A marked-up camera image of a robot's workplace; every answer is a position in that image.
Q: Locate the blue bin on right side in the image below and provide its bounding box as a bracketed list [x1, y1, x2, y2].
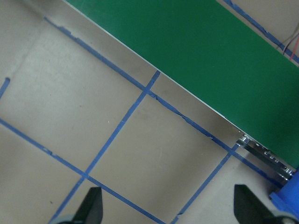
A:
[270, 171, 299, 219]

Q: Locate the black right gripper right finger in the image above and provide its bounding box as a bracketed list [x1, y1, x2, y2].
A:
[234, 184, 299, 224]

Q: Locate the green conveyor belt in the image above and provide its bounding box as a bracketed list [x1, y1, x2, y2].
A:
[70, 0, 299, 178]

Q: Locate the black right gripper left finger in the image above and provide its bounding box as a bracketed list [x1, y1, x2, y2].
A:
[50, 187, 104, 224]

